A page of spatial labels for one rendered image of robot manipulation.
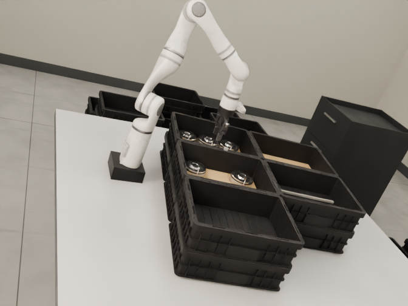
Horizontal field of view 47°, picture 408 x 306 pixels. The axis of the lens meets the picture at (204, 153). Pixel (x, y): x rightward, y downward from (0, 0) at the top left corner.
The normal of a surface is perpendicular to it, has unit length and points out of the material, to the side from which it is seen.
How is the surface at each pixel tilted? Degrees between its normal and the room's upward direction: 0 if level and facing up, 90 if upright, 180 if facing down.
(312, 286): 0
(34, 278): 0
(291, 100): 90
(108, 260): 0
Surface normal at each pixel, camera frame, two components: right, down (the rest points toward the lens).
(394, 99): -0.91, -0.15
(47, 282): 0.31, -0.86
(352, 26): 0.26, 0.50
